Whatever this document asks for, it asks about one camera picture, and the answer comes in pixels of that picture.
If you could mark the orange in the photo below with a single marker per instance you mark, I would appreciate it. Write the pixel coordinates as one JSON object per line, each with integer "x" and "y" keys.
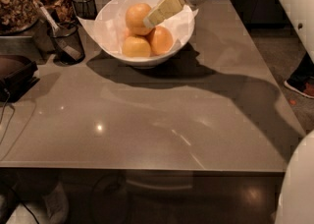
{"x": 134, "y": 19}
{"x": 160, "y": 40}
{"x": 136, "y": 46}

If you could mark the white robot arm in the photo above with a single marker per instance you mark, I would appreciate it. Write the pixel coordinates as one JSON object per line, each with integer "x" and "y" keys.
{"x": 296, "y": 201}

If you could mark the white ceramic bowl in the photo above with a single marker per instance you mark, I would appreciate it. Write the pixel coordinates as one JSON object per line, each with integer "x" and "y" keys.
{"x": 145, "y": 63}

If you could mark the white paper bowl liner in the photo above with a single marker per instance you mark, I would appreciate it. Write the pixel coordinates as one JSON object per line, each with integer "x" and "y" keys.
{"x": 108, "y": 29}

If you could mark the black mesh cup far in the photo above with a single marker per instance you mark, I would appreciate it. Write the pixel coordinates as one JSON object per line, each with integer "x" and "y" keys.
{"x": 85, "y": 9}

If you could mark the black mesh cup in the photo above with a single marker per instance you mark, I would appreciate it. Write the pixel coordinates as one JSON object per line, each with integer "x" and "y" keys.
{"x": 67, "y": 44}
{"x": 85, "y": 9}

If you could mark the black mesh cup near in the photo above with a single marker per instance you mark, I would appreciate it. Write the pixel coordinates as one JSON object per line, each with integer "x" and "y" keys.
{"x": 67, "y": 44}

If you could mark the metal serving tongs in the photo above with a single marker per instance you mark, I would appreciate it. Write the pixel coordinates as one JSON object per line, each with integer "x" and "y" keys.
{"x": 49, "y": 15}

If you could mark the person's dark shoe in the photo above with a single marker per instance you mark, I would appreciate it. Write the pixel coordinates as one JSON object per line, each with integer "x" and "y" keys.
{"x": 300, "y": 81}

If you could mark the glass jar of nuts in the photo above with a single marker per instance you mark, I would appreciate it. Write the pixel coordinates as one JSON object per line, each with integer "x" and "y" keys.
{"x": 16, "y": 16}

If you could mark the dark brown box device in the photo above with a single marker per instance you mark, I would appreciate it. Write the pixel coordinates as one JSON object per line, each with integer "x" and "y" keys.
{"x": 16, "y": 77}

